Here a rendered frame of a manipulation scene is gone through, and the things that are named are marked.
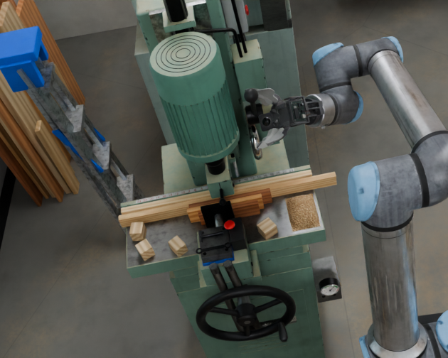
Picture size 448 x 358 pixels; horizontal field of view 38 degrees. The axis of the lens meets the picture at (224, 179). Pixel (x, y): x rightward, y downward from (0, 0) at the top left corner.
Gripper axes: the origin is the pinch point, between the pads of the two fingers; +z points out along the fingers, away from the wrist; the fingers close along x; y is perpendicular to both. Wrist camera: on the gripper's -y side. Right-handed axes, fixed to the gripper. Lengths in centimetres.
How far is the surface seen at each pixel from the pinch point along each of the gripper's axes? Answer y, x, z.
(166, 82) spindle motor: -0.9, -11.2, 21.5
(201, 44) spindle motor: 1.6, -19.3, 11.2
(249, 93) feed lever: 9.0, -4.9, 5.7
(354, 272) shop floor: -73, 60, -101
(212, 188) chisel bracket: -26.9, 14.8, -3.5
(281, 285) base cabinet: -37, 49, -30
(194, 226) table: -40.7, 24.8, -3.9
